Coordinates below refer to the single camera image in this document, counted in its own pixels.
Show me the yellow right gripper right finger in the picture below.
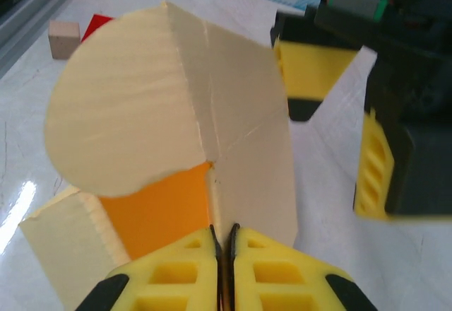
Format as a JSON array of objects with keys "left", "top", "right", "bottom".
[{"left": 225, "top": 223, "right": 379, "bottom": 311}]

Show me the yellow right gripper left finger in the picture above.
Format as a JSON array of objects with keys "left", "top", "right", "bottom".
[{"left": 76, "top": 224, "right": 222, "bottom": 311}]

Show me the red block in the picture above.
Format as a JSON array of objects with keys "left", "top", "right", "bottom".
[{"left": 81, "top": 13, "right": 116, "bottom": 43}]

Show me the wooden block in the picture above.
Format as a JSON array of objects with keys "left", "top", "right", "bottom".
[{"left": 48, "top": 20, "right": 81, "bottom": 60}]

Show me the aluminium frame rail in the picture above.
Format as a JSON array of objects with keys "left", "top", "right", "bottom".
[{"left": 0, "top": 0, "right": 96, "bottom": 77}]

